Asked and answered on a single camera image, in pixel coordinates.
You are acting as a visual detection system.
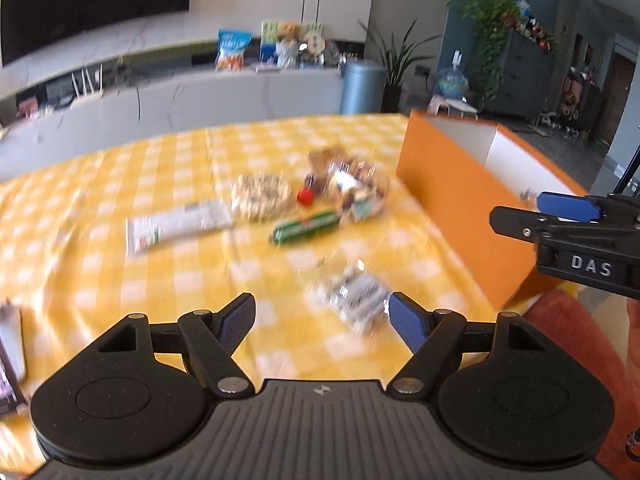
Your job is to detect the green sausage stick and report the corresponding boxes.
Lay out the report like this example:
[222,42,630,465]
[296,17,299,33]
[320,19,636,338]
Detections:
[269,209,341,245]

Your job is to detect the small red-capped candy bottle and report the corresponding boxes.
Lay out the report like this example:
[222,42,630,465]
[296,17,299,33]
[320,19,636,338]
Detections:
[296,174,318,207]

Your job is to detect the orange cardboard box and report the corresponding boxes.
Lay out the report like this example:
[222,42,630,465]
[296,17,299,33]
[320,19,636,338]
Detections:
[396,112,586,309]

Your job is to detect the dark grey cabinet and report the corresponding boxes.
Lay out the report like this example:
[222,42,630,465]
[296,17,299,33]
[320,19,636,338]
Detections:
[485,32,554,122]

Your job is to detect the smartphone on stand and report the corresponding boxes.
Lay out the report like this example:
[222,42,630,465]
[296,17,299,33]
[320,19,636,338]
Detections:
[0,299,27,417]

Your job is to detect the white small stool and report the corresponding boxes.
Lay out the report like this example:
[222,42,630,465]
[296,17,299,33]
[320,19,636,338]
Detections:
[445,99,478,120]

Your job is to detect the pink small heater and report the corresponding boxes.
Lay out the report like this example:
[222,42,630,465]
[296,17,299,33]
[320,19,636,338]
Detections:
[426,94,449,116]

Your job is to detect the white long snack packet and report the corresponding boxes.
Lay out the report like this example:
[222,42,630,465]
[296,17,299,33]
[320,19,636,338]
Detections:
[125,200,233,256]

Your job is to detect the blue water jug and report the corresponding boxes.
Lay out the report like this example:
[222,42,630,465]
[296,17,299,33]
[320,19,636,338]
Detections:
[434,50,469,101]

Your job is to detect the mixed snack clear bag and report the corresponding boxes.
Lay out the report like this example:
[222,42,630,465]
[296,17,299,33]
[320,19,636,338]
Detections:
[324,158,390,222]

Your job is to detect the clear bag white balls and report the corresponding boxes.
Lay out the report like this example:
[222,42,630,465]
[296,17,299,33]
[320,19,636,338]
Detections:
[310,260,392,335]

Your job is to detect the hanging green vine plant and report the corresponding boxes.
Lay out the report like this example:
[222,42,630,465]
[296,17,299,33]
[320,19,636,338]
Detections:
[463,0,520,101]

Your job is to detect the potted long-leaf plant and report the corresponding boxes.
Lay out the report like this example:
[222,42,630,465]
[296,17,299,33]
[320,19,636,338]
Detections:
[358,20,440,114]

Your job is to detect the yellow checked tablecloth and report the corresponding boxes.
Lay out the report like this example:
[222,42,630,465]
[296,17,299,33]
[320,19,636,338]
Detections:
[0,112,501,476]

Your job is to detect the brown snack box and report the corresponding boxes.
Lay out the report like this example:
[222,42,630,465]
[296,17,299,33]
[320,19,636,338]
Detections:
[308,144,347,174]

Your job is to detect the grey round trash bin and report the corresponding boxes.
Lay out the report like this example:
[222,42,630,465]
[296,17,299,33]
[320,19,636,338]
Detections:
[340,60,387,115]

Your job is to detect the clear nut cake pack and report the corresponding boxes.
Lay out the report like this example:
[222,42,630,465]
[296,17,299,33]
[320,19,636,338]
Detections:
[231,172,291,222]

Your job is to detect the white marble tv counter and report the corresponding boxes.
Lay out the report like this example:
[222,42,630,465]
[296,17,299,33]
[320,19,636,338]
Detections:
[1,70,343,181]

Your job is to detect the teddy bear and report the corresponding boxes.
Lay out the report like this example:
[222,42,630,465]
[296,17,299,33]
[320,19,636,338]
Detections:
[277,22,302,44]

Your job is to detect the white wifi router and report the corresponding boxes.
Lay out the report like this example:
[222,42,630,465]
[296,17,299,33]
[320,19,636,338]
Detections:
[70,64,104,103]

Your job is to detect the blue snack bag on counter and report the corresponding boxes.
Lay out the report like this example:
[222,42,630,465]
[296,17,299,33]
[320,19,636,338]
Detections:
[216,29,253,72]

